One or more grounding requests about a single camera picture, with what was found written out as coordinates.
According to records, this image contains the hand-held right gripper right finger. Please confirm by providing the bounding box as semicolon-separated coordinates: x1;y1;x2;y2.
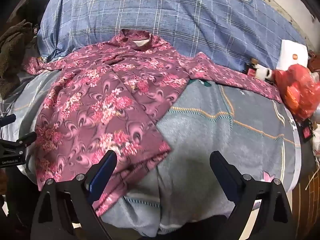
209;151;300;240

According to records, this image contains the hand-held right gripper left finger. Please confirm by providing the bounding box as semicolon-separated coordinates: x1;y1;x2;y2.
32;150;118;240

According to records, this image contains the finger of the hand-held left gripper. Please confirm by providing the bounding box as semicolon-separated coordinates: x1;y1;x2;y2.
0;114;17;128
0;131;37;155

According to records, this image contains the pink floral shirt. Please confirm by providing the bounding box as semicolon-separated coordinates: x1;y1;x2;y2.
24;29;284;218

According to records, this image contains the grey patterned blanket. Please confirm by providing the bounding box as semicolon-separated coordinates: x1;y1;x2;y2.
0;70;317;240

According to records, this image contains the brown fuzzy cloth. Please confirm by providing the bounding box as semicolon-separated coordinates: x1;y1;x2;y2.
0;20;34;100

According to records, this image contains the red tag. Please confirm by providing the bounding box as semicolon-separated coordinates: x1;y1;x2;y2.
301;125;313;139

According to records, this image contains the red plastic bag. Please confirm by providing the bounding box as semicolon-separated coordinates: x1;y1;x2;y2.
274;64;320;120

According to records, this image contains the black cloth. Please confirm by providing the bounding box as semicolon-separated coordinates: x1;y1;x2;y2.
17;0;55;27

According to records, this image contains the white box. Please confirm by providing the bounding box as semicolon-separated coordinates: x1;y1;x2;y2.
276;39;308;71

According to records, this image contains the blue plaid quilt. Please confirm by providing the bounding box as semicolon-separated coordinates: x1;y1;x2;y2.
36;0;307;74

